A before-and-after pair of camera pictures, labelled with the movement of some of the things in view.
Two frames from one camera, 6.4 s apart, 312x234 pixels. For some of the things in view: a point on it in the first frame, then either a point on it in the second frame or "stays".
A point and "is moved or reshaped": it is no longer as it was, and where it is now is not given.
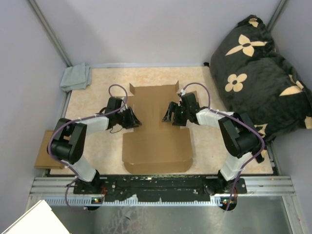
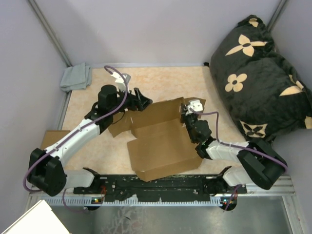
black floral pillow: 250,77 stays
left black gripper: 132,122 -> 138,102
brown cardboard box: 157,146 is moved or reshaped
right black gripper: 176,121 -> 184,112
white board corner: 40,219 stays
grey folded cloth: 77,77 stays
